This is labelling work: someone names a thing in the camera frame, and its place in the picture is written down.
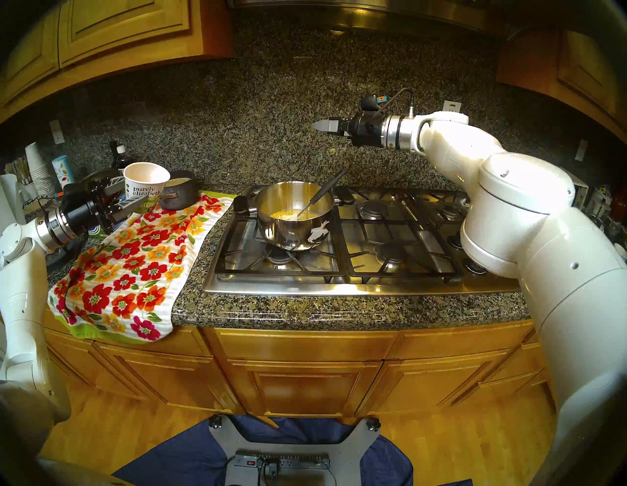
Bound dark frying pan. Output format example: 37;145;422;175
81;168;123;196

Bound wooden lower cabinets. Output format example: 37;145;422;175
42;318;559;422

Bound blue cloth cover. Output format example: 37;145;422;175
113;415;473;486

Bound white paper towel roll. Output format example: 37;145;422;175
0;174;25;231

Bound steel gas cooktop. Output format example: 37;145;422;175
203;184;522;297

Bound steel range hood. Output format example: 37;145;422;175
228;0;520;37

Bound white utensil cup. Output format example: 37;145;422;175
12;157;40;199

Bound floral kitchen towel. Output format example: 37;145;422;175
48;194;235;343

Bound wooden upper cabinet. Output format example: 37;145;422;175
0;0;235;123
496;29;627;143

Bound small dark saucepan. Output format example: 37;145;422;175
157;170;199;210

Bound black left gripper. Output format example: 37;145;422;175
59;176;162;237

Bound green white paper oats cup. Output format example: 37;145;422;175
122;162;171;215

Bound stainless steel pot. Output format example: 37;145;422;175
233;181;354;251

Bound black handled metal spoon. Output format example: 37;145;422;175
296;168;348;219

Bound grey power strip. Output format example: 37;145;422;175
234;453;331;471

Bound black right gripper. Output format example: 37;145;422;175
313;112;387;147

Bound patterned paper cup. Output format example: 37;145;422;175
51;155;75;189

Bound braided right gripper cable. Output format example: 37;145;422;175
380;87;414;118

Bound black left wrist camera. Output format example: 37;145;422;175
61;182;106;204

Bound white toaster oven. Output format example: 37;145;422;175
558;169;591;209

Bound stack of white cups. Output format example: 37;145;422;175
24;142;57;196

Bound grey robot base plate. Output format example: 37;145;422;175
209;415;382;486

